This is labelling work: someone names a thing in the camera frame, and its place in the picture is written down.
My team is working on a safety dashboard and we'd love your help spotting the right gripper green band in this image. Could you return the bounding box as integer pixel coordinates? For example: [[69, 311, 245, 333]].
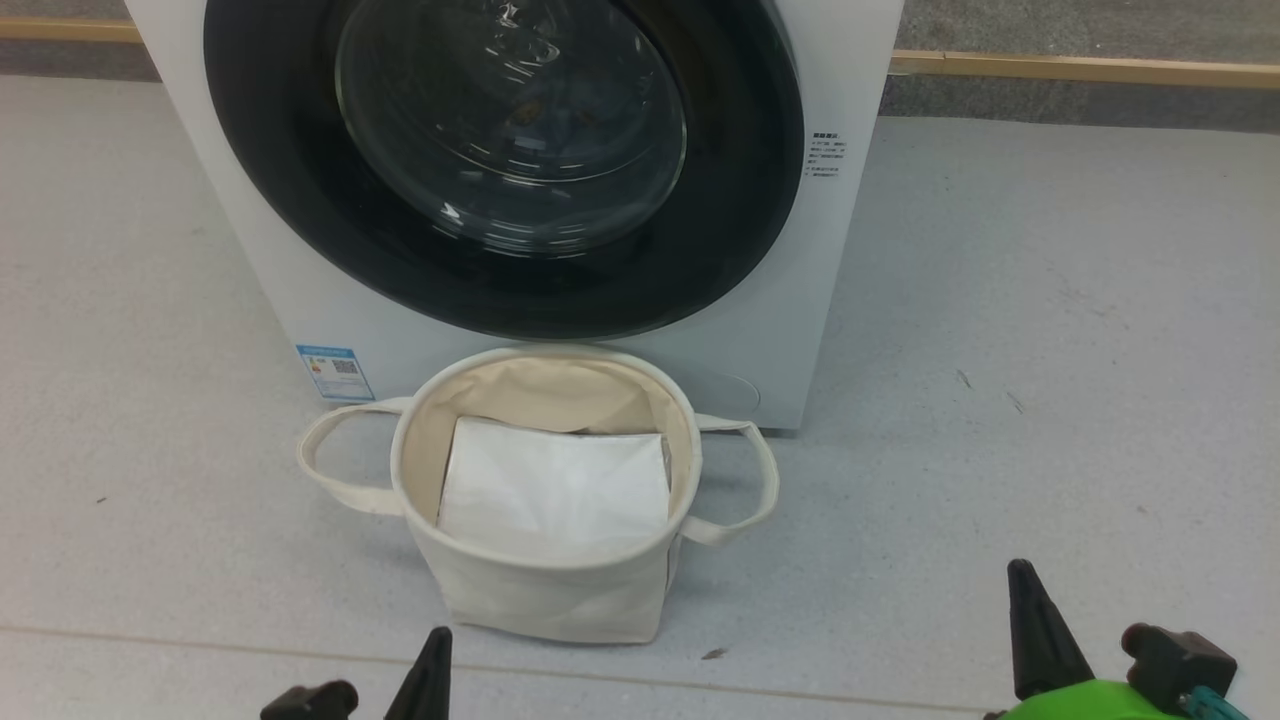
[[985, 559, 1239, 720]]

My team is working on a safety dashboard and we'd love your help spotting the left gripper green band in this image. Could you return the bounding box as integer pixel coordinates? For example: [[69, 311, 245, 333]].
[[260, 627, 453, 720]]

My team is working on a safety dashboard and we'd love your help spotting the cream fabric laundry basket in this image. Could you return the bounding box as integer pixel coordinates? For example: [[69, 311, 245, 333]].
[[297, 345, 779, 644]]

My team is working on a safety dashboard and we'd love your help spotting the white washing machine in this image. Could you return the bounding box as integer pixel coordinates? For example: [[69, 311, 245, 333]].
[[125, 0, 906, 431]]

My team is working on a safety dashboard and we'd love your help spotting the blue energy label sticker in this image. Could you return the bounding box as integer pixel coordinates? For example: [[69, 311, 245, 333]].
[[296, 345, 376, 403]]

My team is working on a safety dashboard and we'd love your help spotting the teal plug right gripper cable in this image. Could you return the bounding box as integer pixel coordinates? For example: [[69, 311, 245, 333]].
[[1180, 685, 1251, 720]]

